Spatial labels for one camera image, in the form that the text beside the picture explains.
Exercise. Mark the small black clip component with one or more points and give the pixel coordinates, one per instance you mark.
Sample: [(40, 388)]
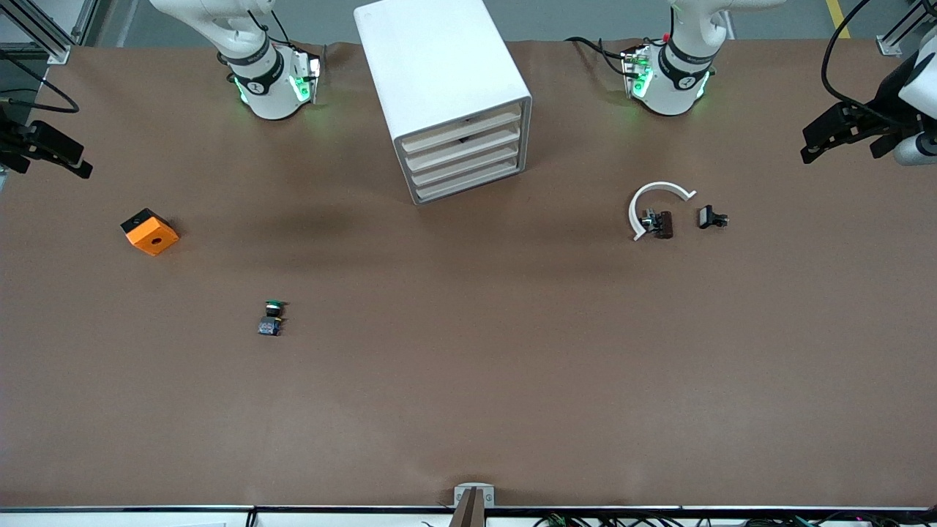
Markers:
[(706, 217)]

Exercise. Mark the brown camera pole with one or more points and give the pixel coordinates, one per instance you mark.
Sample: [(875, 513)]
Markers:
[(468, 512)]

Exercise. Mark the large table cover sheet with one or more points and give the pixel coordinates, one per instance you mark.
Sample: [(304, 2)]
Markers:
[(468, 380)]

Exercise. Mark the white drawer cabinet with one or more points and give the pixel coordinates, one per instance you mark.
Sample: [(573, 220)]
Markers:
[(432, 66)]

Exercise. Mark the dark brown switch component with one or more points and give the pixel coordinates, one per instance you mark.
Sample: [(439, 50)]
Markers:
[(662, 225)]

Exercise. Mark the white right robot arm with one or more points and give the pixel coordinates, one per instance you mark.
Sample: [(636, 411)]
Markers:
[(271, 95)]

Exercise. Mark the orange box with hole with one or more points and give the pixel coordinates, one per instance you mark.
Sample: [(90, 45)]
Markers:
[(154, 238)]

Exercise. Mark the aluminium frame profile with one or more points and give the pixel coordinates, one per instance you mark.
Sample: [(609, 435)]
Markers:
[(889, 45), (58, 53)]

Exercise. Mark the grey metal bracket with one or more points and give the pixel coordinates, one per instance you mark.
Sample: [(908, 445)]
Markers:
[(460, 498)]

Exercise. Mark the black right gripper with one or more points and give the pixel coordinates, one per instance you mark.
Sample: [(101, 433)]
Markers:
[(15, 137)]

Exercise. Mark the white table edge rail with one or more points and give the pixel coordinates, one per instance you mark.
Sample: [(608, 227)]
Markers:
[(146, 520)]

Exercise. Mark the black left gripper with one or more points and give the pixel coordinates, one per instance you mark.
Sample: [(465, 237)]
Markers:
[(884, 99)]

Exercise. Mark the green push button blue block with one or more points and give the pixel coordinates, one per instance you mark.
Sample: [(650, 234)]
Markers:
[(271, 322)]

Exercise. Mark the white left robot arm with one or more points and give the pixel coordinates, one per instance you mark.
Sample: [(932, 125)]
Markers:
[(670, 95)]

